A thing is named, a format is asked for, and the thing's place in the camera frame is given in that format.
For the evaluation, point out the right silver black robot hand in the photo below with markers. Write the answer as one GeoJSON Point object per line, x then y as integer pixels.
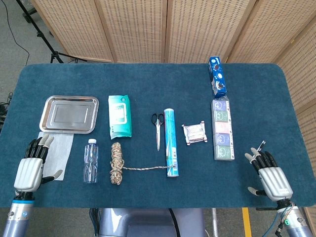
{"type": "Point", "coordinates": [277, 181]}

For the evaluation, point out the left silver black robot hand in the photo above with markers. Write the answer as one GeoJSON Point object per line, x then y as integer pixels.
{"type": "Point", "coordinates": [28, 172]}

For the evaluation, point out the white paper sheet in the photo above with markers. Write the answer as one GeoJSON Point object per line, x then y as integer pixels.
{"type": "Point", "coordinates": [61, 153]}

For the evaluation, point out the small white plastic stick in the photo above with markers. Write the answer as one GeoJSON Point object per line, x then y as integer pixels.
{"type": "Point", "coordinates": [261, 145]}

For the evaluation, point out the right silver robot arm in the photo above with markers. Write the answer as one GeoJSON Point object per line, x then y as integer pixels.
{"type": "Point", "coordinates": [296, 222]}

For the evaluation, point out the silver metal tray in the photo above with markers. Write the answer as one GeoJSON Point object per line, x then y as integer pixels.
{"type": "Point", "coordinates": [69, 113]}

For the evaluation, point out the clear plastic water bottle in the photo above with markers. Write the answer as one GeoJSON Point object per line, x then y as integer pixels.
{"type": "Point", "coordinates": [90, 163]}

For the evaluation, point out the silver metal pole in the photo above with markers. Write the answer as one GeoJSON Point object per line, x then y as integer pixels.
{"type": "Point", "coordinates": [215, 222]}

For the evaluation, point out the multicolour tissue multipack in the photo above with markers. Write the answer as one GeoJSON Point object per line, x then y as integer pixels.
{"type": "Point", "coordinates": [223, 128]}

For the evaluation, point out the white red snack packet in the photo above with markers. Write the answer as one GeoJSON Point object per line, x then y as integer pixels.
{"type": "Point", "coordinates": [195, 133]}

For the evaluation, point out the green wet wipes pack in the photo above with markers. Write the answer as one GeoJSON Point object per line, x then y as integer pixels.
{"type": "Point", "coordinates": [119, 116]}

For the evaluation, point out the blue cling film roll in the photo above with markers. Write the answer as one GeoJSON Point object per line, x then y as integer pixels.
{"type": "Point", "coordinates": [171, 138]}

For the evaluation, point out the black tripod stand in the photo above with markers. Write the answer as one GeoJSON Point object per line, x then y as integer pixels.
{"type": "Point", "coordinates": [55, 55]}

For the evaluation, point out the blue cookie box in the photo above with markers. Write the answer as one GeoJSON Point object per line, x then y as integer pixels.
{"type": "Point", "coordinates": [217, 76]}

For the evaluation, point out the grey blue robot torso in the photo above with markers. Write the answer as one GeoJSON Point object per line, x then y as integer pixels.
{"type": "Point", "coordinates": [148, 222]}

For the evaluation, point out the teal table cloth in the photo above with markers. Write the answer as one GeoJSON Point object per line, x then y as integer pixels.
{"type": "Point", "coordinates": [148, 81]}

